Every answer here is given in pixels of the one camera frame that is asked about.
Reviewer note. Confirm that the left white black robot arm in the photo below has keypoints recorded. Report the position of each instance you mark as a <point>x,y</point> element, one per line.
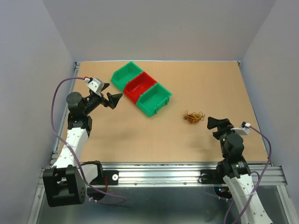
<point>66,182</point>

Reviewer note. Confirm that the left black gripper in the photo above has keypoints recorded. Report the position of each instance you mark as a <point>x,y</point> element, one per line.
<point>113,99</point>

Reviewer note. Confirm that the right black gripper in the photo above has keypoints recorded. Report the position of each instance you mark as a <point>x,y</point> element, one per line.
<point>224,124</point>

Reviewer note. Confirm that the green plastic bin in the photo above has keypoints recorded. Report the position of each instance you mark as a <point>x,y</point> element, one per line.
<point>125,74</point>
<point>151,101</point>

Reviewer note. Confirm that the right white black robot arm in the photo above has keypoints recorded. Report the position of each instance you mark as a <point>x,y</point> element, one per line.
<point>235,172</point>

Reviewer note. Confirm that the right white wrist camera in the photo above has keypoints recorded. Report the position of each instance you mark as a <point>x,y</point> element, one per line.
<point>244,129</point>

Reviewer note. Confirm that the red plastic bin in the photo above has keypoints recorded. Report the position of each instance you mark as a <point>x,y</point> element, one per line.
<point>138,85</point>

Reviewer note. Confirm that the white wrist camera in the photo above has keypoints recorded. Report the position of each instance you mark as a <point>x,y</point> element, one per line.
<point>244,129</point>
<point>95,85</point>

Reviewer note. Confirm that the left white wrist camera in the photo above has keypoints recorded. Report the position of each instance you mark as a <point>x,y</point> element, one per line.
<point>95,85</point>

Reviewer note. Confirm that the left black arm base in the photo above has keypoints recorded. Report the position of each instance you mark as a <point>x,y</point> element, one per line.
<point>109,177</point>

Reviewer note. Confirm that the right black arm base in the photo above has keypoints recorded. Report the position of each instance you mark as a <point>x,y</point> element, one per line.
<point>211,176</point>

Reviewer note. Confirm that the aluminium frame rail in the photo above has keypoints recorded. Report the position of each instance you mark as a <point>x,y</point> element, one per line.
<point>159,158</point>

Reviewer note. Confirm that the far green plastic bin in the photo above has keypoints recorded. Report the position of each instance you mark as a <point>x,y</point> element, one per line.
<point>125,74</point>

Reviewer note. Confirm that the near green plastic bin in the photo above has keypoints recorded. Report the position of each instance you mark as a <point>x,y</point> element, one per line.
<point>151,101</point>

